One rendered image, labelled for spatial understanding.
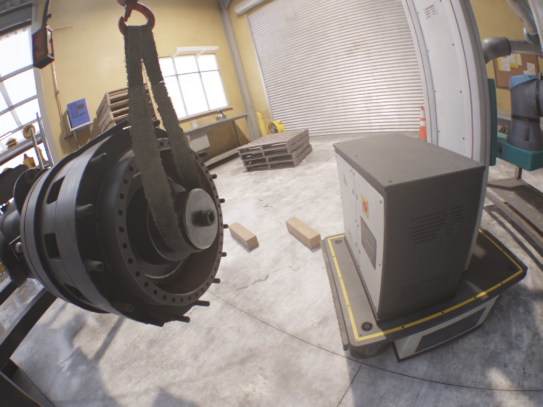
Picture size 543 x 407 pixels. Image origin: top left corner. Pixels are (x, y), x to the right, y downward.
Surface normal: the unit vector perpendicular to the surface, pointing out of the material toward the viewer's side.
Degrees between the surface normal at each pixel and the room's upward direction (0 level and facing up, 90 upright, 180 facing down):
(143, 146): 93
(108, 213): 57
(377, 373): 0
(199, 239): 90
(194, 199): 90
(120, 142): 90
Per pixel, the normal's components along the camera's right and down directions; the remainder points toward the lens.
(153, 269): 0.95, -0.13
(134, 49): 0.79, 0.24
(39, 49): 0.33, 0.31
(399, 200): -0.04, 0.41
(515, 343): -0.23, -0.89
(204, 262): -0.27, -0.75
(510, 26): -0.60, 0.45
